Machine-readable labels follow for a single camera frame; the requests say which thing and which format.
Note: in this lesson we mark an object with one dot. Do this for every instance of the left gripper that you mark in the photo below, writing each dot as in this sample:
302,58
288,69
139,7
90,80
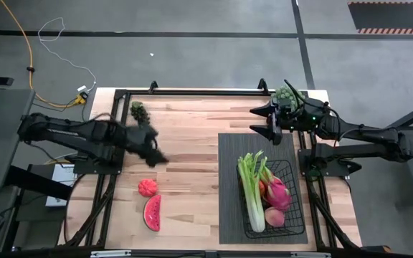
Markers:
138,139

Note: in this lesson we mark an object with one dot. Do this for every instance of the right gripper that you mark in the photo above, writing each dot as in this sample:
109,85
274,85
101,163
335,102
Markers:
296,120

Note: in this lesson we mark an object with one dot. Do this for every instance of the red bumpy lychee fruit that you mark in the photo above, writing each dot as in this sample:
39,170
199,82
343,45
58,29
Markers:
147,187

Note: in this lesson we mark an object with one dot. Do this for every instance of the watermelon slice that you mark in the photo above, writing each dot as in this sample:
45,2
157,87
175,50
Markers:
152,214

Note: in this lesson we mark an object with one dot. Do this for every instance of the pink dragon fruit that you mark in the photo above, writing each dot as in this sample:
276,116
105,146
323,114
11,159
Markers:
277,195

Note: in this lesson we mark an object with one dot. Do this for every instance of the pink peach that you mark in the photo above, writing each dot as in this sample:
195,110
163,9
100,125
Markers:
274,217

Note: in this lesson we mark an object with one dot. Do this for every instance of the green celery stalk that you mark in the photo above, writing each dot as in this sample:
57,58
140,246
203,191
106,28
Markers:
258,218

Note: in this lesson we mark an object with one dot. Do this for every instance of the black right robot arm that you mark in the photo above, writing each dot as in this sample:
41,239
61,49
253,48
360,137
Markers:
371,134

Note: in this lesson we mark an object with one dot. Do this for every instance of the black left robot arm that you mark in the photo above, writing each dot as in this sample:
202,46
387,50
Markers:
66,130

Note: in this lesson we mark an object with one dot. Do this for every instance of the green grape bunch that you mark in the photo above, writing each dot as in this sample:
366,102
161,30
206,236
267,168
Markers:
282,92

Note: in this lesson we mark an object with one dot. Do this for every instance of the black grape bunch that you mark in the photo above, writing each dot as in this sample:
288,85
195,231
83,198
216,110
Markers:
139,113

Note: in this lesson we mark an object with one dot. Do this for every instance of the grey woven placemat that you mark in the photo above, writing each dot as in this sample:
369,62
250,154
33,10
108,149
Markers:
228,215

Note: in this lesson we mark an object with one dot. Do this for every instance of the white box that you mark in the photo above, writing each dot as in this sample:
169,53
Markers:
63,175

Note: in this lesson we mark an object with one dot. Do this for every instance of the white charger plug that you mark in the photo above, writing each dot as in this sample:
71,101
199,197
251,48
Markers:
82,88

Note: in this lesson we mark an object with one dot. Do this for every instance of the black desk crossbar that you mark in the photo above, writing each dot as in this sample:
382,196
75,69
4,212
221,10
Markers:
38,182

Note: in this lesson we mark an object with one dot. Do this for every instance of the black hazard-striped floor mat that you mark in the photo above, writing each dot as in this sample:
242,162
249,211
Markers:
389,16

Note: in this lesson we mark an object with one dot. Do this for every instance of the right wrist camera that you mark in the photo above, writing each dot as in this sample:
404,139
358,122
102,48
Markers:
285,105

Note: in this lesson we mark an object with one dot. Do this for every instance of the black aluminium table frame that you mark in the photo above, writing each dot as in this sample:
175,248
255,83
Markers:
210,92

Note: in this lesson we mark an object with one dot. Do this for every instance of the silver metal bracket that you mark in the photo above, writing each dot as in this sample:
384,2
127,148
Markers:
310,254
111,254

